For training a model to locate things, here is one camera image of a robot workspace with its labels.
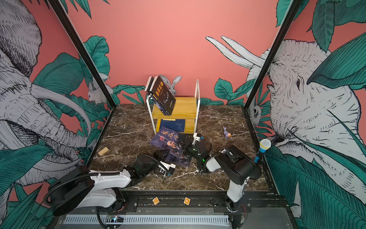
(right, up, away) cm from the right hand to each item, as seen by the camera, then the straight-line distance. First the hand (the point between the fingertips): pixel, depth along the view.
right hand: (175, 139), depth 85 cm
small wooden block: (-48, -9, +8) cm, 49 cm away
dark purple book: (-3, -2, +2) cm, 4 cm away
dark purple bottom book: (+5, -14, +4) cm, 16 cm away
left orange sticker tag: (-10, -32, -10) cm, 35 cm away
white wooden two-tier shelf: (+5, +13, +1) cm, 14 cm away
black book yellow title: (-8, +28, -2) cm, 29 cm away
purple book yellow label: (-7, +19, -3) cm, 21 cm away
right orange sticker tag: (+7, -32, -10) cm, 34 cm away
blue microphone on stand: (+46, -1, -14) cm, 48 cm away
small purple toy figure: (+37, +1, +16) cm, 40 cm away
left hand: (-4, -4, -2) cm, 6 cm away
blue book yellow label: (0, +8, +16) cm, 18 cm away
